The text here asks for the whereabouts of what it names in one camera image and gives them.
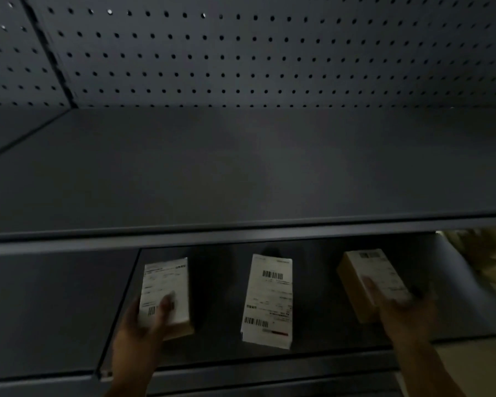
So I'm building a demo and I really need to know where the dark grey pegboard panel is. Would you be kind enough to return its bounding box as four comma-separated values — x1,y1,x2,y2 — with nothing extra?
0,0,496,109

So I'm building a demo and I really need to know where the person's left hand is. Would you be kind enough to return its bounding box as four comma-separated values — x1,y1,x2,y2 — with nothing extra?
111,291,177,370

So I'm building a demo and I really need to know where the person's left forearm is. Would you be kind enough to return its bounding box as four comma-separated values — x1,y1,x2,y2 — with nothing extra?
103,360,157,397

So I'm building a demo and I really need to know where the person's right hand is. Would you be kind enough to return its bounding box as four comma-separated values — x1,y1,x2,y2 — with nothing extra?
361,276,439,351

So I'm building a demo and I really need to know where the small labelled cardboard box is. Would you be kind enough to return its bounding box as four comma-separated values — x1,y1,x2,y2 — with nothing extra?
137,257,195,342

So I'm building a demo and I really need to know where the brown labelled cardboard box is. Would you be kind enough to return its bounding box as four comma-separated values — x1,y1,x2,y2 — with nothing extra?
336,248,415,324

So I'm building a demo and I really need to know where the person's right forearm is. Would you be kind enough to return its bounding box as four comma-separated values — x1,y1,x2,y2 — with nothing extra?
390,337,468,397

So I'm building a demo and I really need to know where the white labelled parcel box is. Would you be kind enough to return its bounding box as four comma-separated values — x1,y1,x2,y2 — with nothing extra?
240,254,293,350

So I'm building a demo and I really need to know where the dark grey metal shelf board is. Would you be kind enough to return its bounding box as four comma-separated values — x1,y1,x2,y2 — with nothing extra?
0,105,496,257

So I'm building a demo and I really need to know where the dark grey lower shelf board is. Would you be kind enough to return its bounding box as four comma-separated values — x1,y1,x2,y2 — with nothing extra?
0,232,496,397

